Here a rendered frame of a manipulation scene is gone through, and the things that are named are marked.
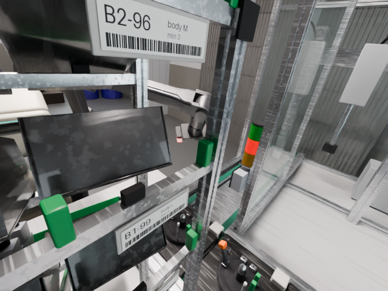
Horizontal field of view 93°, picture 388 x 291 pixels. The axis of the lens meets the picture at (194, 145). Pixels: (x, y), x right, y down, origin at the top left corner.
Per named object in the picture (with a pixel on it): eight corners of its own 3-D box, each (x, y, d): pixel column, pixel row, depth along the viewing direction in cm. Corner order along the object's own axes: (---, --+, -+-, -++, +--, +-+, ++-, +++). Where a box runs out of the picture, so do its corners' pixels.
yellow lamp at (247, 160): (239, 163, 66) (242, 150, 63) (245, 158, 69) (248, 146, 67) (252, 169, 63) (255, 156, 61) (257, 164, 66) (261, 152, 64)
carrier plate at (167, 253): (137, 231, 72) (137, 227, 71) (181, 201, 88) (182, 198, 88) (180, 279, 58) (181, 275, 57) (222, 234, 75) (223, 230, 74)
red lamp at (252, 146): (242, 150, 63) (245, 137, 61) (249, 146, 67) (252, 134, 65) (255, 156, 61) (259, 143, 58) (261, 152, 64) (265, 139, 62)
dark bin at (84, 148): (51, 170, 38) (41, 134, 37) (116, 155, 46) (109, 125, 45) (40, 205, 15) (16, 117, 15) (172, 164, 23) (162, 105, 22)
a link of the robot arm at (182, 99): (92, 66, 63) (75, 88, 58) (85, 51, 58) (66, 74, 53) (212, 101, 64) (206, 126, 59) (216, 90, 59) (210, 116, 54)
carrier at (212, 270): (183, 283, 57) (187, 258, 52) (226, 236, 74) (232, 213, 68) (254, 364, 44) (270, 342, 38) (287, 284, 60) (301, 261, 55)
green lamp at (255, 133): (245, 137, 61) (249, 123, 59) (252, 134, 65) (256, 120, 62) (259, 142, 58) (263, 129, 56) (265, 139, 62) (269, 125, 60)
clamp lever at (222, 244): (221, 262, 60) (217, 243, 58) (224, 258, 61) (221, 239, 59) (231, 268, 57) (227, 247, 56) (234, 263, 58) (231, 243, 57)
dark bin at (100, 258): (66, 223, 45) (59, 195, 44) (120, 203, 53) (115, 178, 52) (74, 302, 23) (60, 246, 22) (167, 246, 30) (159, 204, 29)
